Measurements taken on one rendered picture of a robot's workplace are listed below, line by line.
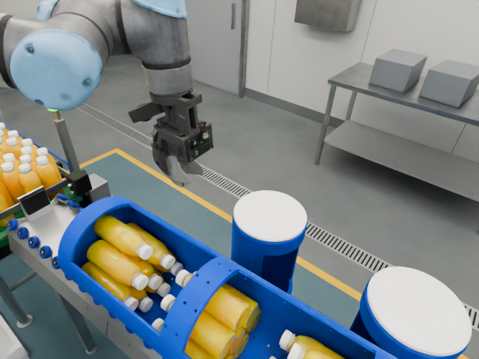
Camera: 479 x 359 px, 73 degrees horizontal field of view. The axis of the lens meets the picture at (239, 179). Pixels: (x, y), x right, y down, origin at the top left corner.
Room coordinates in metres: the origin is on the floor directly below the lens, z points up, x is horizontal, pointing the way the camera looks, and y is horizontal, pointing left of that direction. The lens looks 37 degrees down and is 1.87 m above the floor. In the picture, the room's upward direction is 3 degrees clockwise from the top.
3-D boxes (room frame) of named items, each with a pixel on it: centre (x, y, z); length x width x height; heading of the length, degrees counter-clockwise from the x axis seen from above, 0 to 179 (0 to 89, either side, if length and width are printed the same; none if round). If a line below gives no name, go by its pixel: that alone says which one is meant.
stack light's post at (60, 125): (1.44, 0.92, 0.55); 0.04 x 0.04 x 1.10; 57
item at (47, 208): (0.93, 0.79, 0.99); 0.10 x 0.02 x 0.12; 147
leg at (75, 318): (0.83, 0.78, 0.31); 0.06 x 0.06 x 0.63; 57
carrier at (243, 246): (0.90, -0.12, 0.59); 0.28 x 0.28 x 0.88
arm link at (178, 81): (0.51, 0.12, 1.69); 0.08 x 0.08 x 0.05
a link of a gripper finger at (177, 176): (0.49, 0.11, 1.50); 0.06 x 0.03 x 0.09; 54
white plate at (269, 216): (0.90, -0.12, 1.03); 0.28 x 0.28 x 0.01
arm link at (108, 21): (0.47, 0.22, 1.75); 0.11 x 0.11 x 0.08; 11
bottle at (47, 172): (1.10, 0.83, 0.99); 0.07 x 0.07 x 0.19
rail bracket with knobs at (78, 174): (1.12, 0.72, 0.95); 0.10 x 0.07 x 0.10; 147
